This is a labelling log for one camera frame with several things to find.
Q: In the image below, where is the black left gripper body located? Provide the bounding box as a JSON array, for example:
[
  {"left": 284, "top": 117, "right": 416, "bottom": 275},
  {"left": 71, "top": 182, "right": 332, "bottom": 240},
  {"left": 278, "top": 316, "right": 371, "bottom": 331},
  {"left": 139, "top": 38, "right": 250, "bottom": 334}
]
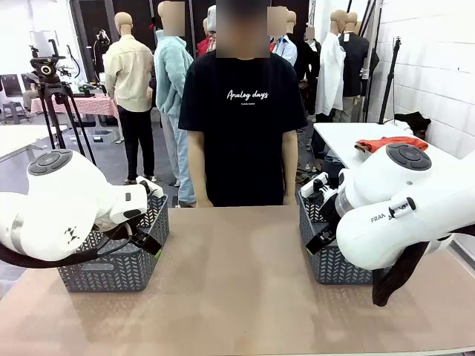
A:
[{"left": 111, "top": 220, "right": 144, "bottom": 242}]

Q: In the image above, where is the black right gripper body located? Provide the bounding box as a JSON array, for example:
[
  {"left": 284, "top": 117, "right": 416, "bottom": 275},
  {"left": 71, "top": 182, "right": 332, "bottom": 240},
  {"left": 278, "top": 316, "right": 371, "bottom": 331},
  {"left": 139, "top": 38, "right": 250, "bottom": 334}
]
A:
[{"left": 318, "top": 198, "right": 345, "bottom": 239}]

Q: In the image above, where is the orange garment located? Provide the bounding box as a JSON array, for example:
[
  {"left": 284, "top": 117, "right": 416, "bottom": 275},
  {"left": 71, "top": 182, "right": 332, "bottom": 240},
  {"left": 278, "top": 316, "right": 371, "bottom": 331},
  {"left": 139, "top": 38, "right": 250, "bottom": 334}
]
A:
[{"left": 356, "top": 136, "right": 430, "bottom": 154}]

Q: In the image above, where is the person's left forearm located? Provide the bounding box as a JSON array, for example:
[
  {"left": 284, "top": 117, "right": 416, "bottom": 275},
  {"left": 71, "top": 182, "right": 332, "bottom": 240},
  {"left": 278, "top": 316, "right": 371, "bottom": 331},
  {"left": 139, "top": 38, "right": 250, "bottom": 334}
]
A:
[{"left": 282, "top": 159, "right": 299, "bottom": 197}]

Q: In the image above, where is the person's right forearm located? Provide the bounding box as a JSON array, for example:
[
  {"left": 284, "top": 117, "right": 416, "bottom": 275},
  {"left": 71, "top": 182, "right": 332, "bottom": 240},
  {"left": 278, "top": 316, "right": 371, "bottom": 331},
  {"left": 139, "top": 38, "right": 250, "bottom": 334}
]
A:
[{"left": 188, "top": 159, "right": 212, "bottom": 200}]

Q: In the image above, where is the gray plastic mesh basket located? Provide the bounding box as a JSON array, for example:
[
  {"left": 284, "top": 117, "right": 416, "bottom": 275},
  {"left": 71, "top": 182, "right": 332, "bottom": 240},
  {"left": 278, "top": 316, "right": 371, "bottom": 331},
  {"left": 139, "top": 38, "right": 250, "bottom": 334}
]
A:
[
  {"left": 57, "top": 194, "right": 170, "bottom": 294},
  {"left": 298, "top": 188, "right": 374, "bottom": 286}
]

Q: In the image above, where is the dark storage crate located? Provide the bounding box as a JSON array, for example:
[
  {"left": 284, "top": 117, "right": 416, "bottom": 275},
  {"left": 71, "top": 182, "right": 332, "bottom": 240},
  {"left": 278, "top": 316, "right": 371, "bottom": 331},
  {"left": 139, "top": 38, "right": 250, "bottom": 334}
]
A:
[{"left": 323, "top": 155, "right": 349, "bottom": 176}]

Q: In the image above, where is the large white table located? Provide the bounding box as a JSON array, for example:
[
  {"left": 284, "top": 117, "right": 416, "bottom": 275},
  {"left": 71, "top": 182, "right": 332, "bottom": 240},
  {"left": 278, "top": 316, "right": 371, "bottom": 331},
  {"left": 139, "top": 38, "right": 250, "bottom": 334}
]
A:
[{"left": 313, "top": 122, "right": 465, "bottom": 175}]

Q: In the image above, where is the gray floor crate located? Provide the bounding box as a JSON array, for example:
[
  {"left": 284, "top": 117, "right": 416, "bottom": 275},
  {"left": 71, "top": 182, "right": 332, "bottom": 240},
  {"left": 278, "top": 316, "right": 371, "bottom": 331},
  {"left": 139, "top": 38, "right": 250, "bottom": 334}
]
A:
[{"left": 91, "top": 128, "right": 125, "bottom": 145}]

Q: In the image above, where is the person in black T-shirt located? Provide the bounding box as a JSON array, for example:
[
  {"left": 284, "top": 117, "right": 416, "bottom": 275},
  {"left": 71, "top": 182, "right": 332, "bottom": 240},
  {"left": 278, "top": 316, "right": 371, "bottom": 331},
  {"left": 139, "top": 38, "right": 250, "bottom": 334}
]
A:
[{"left": 177, "top": 0, "right": 309, "bottom": 208}]

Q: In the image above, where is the black garment heap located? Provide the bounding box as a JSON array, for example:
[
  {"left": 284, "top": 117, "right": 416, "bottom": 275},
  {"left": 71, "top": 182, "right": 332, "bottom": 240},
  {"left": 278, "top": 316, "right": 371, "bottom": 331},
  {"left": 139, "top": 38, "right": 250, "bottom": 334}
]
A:
[{"left": 393, "top": 111, "right": 432, "bottom": 131}]

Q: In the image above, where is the table with pink cloth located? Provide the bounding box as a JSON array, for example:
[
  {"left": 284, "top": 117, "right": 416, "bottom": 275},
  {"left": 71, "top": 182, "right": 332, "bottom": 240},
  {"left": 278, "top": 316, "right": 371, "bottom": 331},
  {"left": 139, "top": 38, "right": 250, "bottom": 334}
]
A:
[{"left": 30, "top": 92, "right": 119, "bottom": 120}]

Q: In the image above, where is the small white table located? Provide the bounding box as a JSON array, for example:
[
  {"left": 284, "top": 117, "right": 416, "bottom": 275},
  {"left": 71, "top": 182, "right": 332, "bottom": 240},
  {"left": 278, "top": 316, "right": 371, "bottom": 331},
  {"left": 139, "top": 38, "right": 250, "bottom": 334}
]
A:
[{"left": 0, "top": 124, "right": 70, "bottom": 163}]

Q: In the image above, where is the mannequin in white coat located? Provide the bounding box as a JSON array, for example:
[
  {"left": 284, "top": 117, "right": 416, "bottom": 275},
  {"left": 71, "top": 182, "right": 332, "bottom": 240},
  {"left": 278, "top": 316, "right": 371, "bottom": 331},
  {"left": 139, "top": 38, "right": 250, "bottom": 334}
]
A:
[{"left": 315, "top": 10, "right": 348, "bottom": 123}]

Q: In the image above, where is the black green device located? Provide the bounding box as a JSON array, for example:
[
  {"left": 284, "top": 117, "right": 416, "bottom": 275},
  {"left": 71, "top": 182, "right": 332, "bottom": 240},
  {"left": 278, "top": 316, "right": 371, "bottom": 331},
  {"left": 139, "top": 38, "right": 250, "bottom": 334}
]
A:
[{"left": 72, "top": 83, "right": 96, "bottom": 99}]

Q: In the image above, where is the black light stand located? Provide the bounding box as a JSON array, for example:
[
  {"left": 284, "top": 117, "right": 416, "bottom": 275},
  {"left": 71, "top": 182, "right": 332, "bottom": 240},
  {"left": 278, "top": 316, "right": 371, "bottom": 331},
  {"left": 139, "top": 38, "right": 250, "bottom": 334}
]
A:
[{"left": 378, "top": 36, "right": 404, "bottom": 125}]

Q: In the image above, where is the figure in dark jacket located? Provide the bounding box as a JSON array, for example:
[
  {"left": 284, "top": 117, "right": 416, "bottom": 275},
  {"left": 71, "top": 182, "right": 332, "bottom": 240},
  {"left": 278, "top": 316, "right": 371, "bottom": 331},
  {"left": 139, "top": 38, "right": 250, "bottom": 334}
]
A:
[{"left": 296, "top": 27, "right": 322, "bottom": 116}]

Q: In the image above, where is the mannequin in black shirt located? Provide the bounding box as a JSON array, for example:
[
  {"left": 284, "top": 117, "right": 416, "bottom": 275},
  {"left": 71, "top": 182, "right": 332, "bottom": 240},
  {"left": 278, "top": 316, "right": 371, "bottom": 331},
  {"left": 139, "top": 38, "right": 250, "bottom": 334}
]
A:
[{"left": 339, "top": 12, "right": 371, "bottom": 123}]

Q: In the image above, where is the mannequin in cream shirt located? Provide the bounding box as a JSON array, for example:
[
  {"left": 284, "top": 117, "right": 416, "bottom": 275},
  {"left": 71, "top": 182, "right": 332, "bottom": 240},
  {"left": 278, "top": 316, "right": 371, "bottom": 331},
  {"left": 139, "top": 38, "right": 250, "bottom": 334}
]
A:
[{"left": 102, "top": 11, "right": 157, "bottom": 185}]

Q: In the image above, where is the mannequin in light blue fleece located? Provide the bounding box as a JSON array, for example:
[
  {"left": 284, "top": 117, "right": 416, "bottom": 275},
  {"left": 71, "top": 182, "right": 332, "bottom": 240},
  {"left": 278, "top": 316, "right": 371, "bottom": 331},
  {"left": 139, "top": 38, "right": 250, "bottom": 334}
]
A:
[{"left": 154, "top": 0, "right": 197, "bottom": 208}]

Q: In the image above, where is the gray stool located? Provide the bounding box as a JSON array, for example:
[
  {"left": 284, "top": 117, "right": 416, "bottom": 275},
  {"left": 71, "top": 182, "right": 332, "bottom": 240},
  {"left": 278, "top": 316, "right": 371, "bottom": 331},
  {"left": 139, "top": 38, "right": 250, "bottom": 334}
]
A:
[{"left": 2, "top": 102, "right": 30, "bottom": 125}]

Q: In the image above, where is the black backdrop stand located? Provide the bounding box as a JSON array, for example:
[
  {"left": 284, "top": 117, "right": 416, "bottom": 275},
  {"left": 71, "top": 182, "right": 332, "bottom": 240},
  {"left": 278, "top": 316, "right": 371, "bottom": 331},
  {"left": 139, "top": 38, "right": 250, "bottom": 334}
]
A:
[{"left": 361, "top": 0, "right": 383, "bottom": 123}]

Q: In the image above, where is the mannequin in pale blue shirt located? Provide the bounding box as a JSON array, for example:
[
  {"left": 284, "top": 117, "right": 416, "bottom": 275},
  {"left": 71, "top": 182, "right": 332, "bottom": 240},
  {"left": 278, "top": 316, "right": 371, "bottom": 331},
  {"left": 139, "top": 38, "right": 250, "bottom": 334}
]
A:
[{"left": 270, "top": 10, "right": 298, "bottom": 67}]

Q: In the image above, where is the black monitor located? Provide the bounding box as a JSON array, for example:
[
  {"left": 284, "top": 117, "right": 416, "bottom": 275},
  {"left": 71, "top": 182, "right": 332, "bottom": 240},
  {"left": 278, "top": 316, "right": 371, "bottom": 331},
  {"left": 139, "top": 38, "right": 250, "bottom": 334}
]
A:
[
  {"left": 0, "top": 73, "right": 22, "bottom": 98},
  {"left": 20, "top": 73, "right": 38, "bottom": 92}
]

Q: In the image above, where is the mannequin in plaid shirt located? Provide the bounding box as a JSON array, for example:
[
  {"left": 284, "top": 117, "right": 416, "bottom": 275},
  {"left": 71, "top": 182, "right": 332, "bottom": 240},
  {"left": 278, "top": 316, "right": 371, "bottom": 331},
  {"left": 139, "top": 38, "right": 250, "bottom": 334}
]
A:
[{"left": 196, "top": 5, "right": 218, "bottom": 57}]

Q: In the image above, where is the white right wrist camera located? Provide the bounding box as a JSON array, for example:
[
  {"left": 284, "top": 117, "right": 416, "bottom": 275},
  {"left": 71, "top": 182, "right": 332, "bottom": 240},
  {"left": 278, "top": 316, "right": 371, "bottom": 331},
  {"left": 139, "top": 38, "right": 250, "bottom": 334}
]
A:
[{"left": 299, "top": 172, "right": 330, "bottom": 197}]

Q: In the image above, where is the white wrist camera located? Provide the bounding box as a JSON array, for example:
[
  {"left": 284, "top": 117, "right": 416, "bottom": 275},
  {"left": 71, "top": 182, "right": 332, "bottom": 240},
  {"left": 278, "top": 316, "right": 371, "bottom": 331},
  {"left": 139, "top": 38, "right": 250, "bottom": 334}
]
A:
[
  {"left": 299, "top": 172, "right": 330, "bottom": 197},
  {"left": 135, "top": 176, "right": 165, "bottom": 200}
]

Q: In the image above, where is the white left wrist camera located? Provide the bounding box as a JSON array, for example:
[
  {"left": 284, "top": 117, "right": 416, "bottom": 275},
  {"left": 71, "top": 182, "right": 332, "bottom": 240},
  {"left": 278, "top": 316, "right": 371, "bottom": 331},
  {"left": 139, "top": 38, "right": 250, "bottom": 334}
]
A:
[{"left": 135, "top": 176, "right": 165, "bottom": 200}]

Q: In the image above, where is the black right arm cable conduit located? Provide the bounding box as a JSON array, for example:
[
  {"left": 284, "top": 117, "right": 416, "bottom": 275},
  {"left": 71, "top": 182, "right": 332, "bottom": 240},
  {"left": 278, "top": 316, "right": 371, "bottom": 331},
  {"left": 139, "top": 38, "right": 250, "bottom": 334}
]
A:
[{"left": 372, "top": 225, "right": 475, "bottom": 308}]

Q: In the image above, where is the black camera tripod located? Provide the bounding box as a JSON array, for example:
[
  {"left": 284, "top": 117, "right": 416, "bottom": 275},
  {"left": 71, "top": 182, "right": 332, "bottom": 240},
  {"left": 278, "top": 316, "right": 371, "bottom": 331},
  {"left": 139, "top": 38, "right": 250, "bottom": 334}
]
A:
[{"left": 29, "top": 39, "right": 97, "bottom": 167}]

